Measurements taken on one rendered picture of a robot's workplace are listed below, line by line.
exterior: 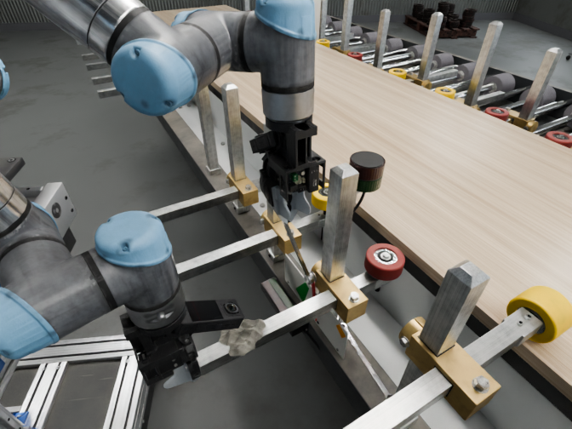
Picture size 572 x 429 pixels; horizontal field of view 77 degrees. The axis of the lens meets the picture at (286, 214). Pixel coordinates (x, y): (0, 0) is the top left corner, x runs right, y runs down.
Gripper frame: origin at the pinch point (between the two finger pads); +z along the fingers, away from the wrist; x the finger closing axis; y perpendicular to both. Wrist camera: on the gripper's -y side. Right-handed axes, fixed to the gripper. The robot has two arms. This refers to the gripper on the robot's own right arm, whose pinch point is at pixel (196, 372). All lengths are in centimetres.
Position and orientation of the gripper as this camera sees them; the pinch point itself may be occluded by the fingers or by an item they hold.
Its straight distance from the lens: 71.4
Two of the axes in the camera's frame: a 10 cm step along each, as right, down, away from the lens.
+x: 4.9, 5.5, -6.7
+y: -8.7, 3.1, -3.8
